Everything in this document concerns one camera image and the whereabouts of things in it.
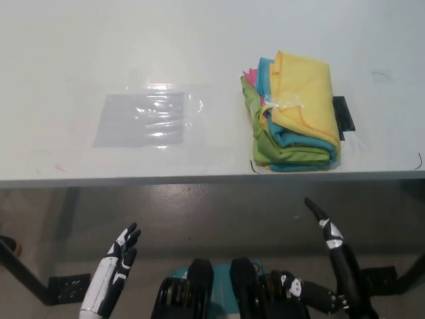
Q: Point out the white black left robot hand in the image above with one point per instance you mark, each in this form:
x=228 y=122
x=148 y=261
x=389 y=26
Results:
x=104 y=276

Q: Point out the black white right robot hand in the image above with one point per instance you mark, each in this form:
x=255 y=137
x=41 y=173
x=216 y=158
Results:
x=345 y=266

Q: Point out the stack of coloured cloths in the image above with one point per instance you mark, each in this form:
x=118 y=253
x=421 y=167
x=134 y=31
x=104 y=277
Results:
x=292 y=134

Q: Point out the pink microfibre cloth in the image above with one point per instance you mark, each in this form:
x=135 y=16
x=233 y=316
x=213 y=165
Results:
x=251 y=78

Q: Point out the black teal robot torso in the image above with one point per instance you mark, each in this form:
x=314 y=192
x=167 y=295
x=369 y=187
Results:
x=199 y=282

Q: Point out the black table foot plate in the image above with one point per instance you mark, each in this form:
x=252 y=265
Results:
x=380 y=279
x=71 y=287

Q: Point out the black table leg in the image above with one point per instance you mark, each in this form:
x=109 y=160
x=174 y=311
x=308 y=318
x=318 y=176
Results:
x=413 y=269
x=23 y=269

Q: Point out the grey table leg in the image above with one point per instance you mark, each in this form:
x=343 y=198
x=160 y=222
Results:
x=70 y=209

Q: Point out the black orange caster wheel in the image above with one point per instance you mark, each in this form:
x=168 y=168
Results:
x=11 y=245

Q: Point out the black tape strip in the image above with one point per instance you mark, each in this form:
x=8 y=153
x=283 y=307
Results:
x=343 y=116

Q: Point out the clear plastic bag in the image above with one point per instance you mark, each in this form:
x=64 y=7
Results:
x=139 y=119

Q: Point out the clear tape piece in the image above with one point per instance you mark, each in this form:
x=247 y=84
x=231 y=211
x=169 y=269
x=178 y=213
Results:
x=282 y=104

